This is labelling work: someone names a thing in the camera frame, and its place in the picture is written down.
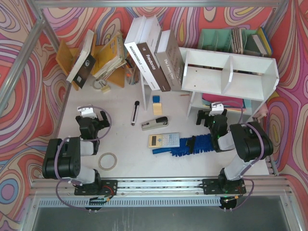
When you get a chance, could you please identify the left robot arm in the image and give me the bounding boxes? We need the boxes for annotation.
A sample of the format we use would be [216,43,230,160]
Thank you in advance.
[42,111,110,195]

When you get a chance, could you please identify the yellow sticky note pad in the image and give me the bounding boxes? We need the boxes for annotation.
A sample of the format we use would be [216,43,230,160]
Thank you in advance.
[153,103,163,116]

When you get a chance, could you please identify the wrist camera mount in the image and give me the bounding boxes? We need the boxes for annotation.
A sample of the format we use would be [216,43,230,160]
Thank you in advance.
[209,102,225,116]
[77,105,97,118]

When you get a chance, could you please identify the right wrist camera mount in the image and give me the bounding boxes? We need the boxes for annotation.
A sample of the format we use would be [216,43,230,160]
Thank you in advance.
[209,102,225,116]

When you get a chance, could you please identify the black white paperback book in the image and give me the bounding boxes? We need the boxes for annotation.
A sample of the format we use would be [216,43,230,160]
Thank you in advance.
[66,29,96,88]

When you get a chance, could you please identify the grey black stapler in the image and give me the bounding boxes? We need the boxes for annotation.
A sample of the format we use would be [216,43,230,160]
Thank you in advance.
[141,116,169,131]

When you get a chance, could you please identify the yellow grey calculator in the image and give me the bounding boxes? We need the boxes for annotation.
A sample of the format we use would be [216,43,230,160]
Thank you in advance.
[148,133,180,148]

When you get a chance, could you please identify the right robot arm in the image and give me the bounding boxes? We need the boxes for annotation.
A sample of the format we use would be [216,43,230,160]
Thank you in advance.
[194,110,273,195]

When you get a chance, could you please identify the yellow worn books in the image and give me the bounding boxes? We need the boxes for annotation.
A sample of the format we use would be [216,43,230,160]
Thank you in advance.
[92,31,126,80]

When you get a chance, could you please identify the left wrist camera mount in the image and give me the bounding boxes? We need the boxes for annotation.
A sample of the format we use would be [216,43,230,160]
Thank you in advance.
[77,105,97,118]

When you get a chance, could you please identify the black clip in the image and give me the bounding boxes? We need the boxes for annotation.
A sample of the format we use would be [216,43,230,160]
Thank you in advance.
[186,136,196,154]

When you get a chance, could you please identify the brass padlock with ring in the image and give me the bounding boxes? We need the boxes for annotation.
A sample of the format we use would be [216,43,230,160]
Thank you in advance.
[92,80,110,93]

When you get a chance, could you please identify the stack of coloured folders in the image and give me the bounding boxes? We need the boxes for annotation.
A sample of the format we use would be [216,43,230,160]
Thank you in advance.
[202,93,251,112]

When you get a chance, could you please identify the pink pig figurine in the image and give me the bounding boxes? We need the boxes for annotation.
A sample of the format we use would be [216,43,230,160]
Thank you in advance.
[253,103,268,121]

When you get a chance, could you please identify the blue microfiber duster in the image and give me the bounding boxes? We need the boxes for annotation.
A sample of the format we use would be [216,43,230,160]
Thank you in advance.
[152,134,214,157]

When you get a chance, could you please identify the white bookshelf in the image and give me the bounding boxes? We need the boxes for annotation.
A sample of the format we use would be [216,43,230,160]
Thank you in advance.
[180,48,280,122]

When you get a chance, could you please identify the green file organizer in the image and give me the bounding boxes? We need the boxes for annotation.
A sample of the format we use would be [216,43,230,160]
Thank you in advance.
[198,27,268,57]

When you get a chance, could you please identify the yellow wooden book rack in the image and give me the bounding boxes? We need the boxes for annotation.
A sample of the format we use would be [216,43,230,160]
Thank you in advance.
[56,29,127,90]

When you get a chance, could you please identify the blue yellow book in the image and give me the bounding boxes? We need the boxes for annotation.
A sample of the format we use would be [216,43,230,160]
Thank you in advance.
[253,27,273,57]

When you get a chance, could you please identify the black white utility knife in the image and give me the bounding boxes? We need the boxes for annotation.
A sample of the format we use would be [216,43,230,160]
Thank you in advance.
[130,101,140,126]

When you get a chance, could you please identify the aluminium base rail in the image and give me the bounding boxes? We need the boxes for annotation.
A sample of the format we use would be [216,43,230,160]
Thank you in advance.
[29,175,293,197]

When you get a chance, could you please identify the masking tape roll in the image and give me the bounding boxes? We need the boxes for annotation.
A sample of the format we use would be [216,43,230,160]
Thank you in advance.
[98,153,117,171]

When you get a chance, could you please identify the pencil cup with pencils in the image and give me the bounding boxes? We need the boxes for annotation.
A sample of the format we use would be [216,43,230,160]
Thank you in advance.
[125,56,140,85]

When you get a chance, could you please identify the grey Lonely City book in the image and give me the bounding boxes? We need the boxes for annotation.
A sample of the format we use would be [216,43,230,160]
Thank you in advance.
[155,29,185,91]

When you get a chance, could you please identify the brown Fredonia book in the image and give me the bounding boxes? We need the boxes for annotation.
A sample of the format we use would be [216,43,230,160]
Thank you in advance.
[137,42,171,92]

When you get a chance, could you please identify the blue eraser block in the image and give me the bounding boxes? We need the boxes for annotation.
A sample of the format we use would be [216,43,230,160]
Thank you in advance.
[152,95,160,103]

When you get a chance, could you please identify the white Mademoiselle book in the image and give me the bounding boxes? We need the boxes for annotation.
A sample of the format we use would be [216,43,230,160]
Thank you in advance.
[124,16,160,90]

